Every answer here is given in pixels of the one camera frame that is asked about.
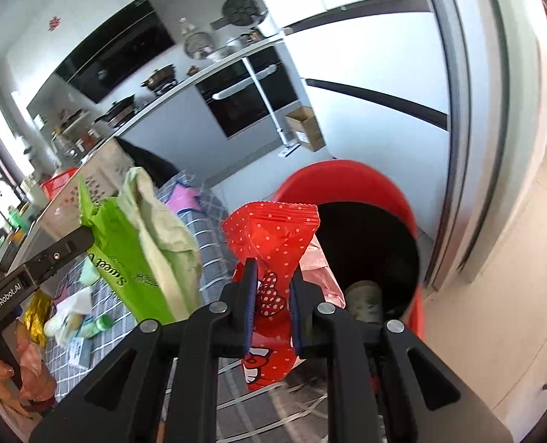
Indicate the white paper tub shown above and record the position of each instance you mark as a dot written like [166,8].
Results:
[365,302]

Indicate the green dish soap bottle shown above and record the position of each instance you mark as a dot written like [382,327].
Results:
[13,219]

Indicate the pink plastic bag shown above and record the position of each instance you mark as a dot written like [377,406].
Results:
[322,277]

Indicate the cardboard box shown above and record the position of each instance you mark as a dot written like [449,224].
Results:
[306,129]

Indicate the round metal steamer rack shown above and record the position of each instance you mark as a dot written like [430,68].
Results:
[198,45]

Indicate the black range hood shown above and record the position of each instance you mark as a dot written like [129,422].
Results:
[116,50]

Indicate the green plastic snack bag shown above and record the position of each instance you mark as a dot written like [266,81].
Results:
[135,258]

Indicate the white refrigerator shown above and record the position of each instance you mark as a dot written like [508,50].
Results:
[370,32]

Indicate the black built-in oven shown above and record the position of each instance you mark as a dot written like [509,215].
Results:
[246,97]

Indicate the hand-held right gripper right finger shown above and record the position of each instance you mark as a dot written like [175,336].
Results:
[296,323]

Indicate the dark cooking pot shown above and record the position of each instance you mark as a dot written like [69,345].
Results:
[159,78]

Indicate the gold foil bag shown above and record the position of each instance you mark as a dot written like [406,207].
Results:
[36,316]

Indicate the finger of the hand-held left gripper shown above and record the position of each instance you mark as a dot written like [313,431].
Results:
[61,254]

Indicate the dark perforated wall pan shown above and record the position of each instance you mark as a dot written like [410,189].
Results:
[240,9]

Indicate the person's left hand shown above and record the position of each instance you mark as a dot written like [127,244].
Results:
[36,374]

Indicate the white and blue carton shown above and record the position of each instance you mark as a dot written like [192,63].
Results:
[79,353]

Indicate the red plastic basket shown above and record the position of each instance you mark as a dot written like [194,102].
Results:
[56,184]

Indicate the pale green-capped bottle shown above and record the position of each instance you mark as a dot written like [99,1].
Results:
[96,326]

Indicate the dark jacket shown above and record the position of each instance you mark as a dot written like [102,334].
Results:
[149,161]

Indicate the red polka dot packet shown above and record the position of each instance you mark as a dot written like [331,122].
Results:
[269,240]

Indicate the red plastic stool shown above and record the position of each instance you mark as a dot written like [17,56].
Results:
[329,180]

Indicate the black wok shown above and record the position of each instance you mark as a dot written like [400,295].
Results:
[116,108]

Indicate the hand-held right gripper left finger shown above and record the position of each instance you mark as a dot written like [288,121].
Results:
[252,309]

